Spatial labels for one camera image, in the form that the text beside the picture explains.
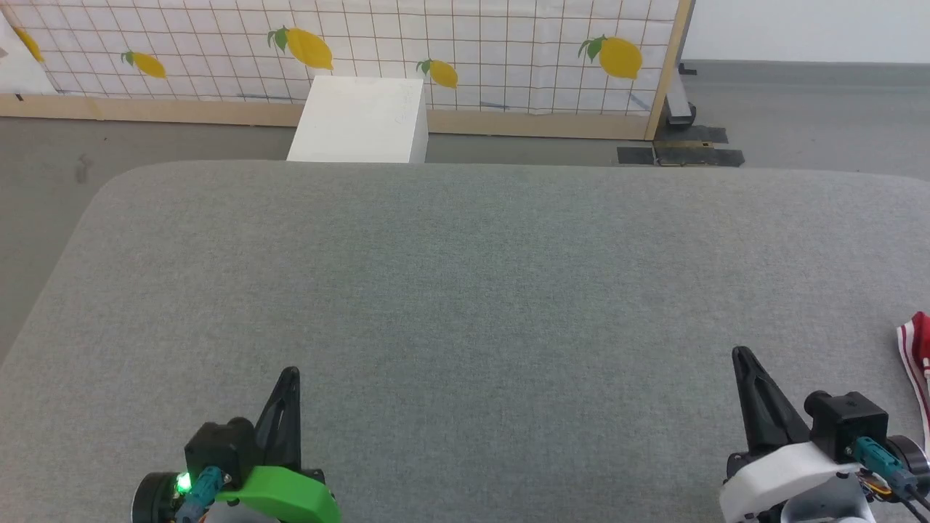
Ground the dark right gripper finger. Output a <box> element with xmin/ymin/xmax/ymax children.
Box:
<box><xmin>731</xmin><ymin>346</ymin><xmax>791</xmax><ymax>455</ymax></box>
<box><xmin>741</xmin><ymin>347</ymin><xmax>812</xmax><ymax>445</ymax></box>

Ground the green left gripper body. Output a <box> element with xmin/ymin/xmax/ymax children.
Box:
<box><xmin>132</xmin><ymin>466</ymin><xmax>342</xmax><ymax>523</ymax></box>

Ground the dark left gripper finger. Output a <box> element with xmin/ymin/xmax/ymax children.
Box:
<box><xmin>286</xmin><ymin>366</ymin><xmax>302</xmax><ymax>471</ymax></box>
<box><xmin>254</xmin><ymin>368</ymin><xmax>293</xmax><ymax>473</ymax></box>

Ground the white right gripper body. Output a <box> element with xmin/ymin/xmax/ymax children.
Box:
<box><xmin>719</xmin><ymin>434</ymin><xmax>930</xmax><ymax>523</ymax></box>

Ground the red and white garment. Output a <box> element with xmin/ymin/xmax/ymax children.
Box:
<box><xmin>896</xmin><ymin>311</ymin><xmax>930</xmax><ymax>453</ymax></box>

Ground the grey fabric sofa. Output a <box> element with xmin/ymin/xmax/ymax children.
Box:
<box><xmin>0</xmin><ymin>160</ymin><xmax>930</xmax><ymax>523</ymax></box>

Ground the black floor tape patch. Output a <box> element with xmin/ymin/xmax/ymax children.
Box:
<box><xmin>616</xmin><ymin>125</ymin><xmax>746</xmax><ymax>169</ymax></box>

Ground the white rectangular box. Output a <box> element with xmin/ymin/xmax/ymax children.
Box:
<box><xmin>286</xmin><ymin>75</ymin><xmax>429</xmax><ymax>165</ymax></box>

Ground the grey metal partition foot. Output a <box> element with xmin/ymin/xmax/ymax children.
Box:
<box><xmin>666</xmin><ymin>62</ymin><xmax>698</xmax><ymax>131</ymax></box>

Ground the lemon print partition screen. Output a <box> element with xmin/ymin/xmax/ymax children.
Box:
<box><xmin>0</xmin><ymin>0</ymin><xmax>697</xmax><ymax>142</ymax></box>

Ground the white panel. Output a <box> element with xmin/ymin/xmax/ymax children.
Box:
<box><xmin>0</xmin><ymin>13</ymin><xmax>57</xmax><ymax>96</ymax></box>

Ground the teal plug left camera cable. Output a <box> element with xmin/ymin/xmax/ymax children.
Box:
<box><xmin>177</xmin><ymin>466</ymin><xmax>225</xmax><ymax>523</ymax></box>

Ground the teal plug camera cable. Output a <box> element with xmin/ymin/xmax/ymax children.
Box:
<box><xmin>177</xmin><ymin>466</ymin><xmax>225</xmax><ymax>523</ymax></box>
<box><xmin>852</xmin><ymin>436</ymin><xmax>930</xmax><ymax>513</ymax></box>

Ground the teal plug right camera cable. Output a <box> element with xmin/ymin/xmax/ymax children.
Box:
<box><xmin>852</xmin><ymin>436</ymin><xmax>930</xmax><ymax>513</ymax></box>

